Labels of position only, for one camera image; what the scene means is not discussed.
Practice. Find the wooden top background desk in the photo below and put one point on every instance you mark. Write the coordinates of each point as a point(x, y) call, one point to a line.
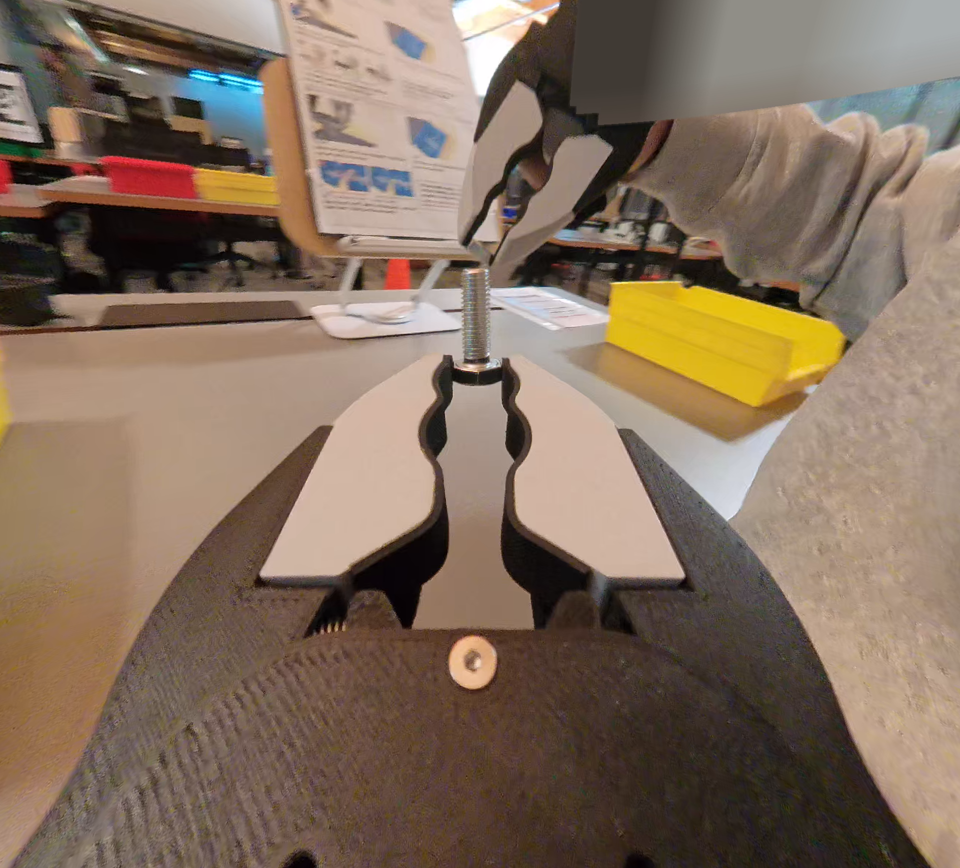
point(150, 203)

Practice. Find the person's right hand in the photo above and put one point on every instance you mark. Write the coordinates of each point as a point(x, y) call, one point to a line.
point(658, 137)

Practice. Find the printed instruction sheet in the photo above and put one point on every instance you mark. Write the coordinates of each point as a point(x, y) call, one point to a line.
point(375, 96)

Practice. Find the instruction sheet on stand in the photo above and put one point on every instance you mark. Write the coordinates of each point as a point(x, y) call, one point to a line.
point(283, 133)

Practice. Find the orange traffic cone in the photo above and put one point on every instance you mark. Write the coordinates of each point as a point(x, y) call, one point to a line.
point(397, 276)

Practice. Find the black white marker tag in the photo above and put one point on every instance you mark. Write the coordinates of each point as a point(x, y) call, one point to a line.
point(19, 103)

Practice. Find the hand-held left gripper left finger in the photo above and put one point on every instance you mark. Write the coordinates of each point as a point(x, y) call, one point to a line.
point(360, 493)

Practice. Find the yellow plastic bin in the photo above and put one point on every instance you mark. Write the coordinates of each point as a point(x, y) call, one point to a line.
point(236, 187)
point(712, 343)

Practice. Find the red plastic bin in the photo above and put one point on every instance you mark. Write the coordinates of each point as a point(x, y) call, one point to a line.
point(150, 178)

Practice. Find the yellow bin with divider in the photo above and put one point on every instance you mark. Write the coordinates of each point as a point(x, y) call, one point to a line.
point(3, 396)

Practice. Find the laminated paper sheet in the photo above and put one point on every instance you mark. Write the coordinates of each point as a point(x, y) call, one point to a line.
point(555, 307)

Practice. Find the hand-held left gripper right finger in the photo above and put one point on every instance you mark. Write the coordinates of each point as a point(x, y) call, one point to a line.
point(585, 501)

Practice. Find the person's right forearm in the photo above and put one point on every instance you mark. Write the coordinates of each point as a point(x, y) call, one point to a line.
point(787, 193)

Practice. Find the grey desk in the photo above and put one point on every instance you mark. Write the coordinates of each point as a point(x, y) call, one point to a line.
point(150, 471)

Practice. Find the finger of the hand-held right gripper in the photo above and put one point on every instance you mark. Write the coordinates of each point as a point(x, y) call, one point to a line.
point(574, 171)
point(499, 148)

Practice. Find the steel bolt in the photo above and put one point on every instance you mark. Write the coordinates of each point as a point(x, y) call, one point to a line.
point(475, 313)

